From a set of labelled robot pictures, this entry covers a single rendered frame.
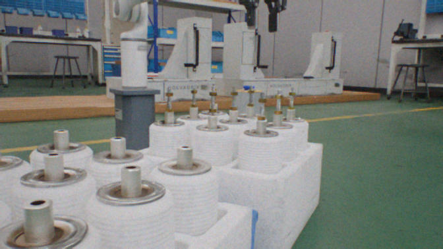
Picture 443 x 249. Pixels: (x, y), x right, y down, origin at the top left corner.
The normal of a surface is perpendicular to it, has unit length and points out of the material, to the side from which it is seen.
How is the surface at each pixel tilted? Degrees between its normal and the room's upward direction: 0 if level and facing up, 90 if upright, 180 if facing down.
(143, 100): 90
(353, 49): 90
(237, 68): 90
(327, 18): 90
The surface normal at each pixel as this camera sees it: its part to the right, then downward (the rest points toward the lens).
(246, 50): 0.57, 0.15
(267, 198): -0.44, 0.15
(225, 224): 0.02, -0.99
